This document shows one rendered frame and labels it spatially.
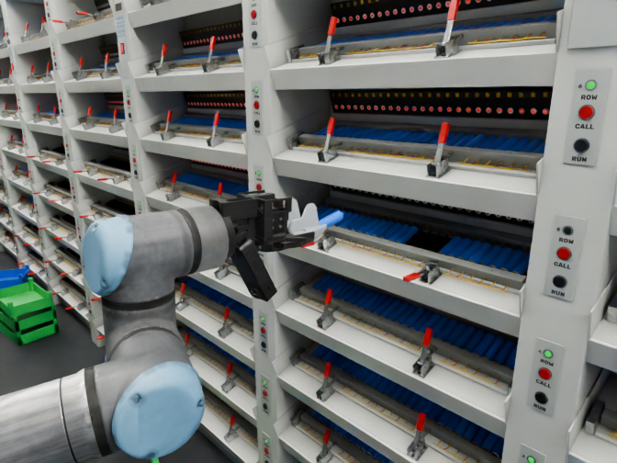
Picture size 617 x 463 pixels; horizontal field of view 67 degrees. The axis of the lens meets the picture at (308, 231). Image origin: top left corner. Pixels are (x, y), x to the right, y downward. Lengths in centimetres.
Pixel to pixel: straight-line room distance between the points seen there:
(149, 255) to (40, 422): 20
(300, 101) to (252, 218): 53
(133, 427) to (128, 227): 22
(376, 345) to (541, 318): 38
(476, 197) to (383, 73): 28
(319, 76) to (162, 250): 55
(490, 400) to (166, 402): 61
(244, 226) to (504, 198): 40
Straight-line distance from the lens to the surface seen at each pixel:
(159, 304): 62
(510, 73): 78
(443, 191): 83
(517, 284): 86
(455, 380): 97
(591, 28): 74
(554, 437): 89
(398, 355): 103
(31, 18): 309
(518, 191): 77
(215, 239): 63
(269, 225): 69
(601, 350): 80
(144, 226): 60
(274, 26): 113
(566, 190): 75
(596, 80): 73
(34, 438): 53
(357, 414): 118
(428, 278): 88
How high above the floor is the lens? 122
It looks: 16 degrees down
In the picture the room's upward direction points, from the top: straight up
